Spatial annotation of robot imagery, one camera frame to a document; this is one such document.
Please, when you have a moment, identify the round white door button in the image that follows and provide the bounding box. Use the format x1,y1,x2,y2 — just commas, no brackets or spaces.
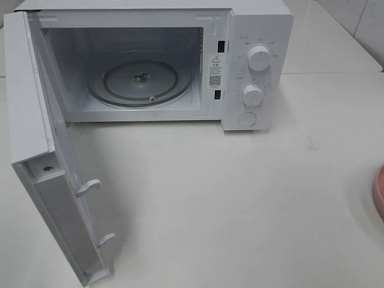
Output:
238,112,257,127

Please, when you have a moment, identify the white microwave knob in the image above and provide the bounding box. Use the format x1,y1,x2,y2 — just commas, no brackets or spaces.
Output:
247,44,271,71
242,85,264,107

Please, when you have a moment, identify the white microwave door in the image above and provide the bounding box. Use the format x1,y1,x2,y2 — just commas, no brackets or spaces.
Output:
4,11,113,286

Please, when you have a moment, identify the pink plate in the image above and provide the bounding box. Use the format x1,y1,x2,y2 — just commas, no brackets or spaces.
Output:
373,165,384,220

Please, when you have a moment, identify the glass microwave turntable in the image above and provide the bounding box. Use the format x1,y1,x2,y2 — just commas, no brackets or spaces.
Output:
85,50,199,107

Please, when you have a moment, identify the white warning label sticker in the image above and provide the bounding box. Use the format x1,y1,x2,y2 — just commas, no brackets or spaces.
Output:
207,53,224,88

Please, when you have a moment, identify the white microwave oven body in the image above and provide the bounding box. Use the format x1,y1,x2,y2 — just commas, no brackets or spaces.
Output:
4,1,294,131

